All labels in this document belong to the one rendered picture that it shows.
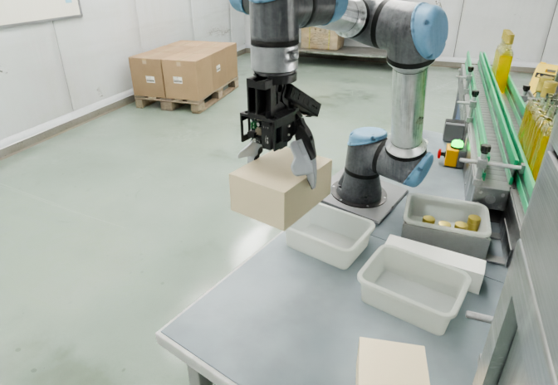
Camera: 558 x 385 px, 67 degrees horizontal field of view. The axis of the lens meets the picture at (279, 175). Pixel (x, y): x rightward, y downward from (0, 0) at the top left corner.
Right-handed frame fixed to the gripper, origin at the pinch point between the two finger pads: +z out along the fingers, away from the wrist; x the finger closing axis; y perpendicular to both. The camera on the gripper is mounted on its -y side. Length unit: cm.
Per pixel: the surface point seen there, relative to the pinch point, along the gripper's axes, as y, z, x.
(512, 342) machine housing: 21.9, -4.3, 41.4
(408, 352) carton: -0.9, 28.6, 27.8
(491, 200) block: -65, 27, 29
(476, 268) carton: -35, 30, 32
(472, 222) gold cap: -57, 31, 26
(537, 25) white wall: -671, 49, -26
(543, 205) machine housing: 21.8, -18.7, 40.3
